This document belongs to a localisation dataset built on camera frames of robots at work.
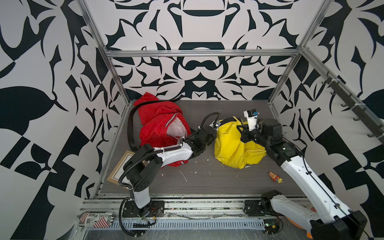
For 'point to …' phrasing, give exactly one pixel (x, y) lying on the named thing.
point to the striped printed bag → (96, 219)
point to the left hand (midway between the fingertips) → (206, 125)
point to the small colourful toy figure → (275, 178)
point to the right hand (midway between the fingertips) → (237, 123)
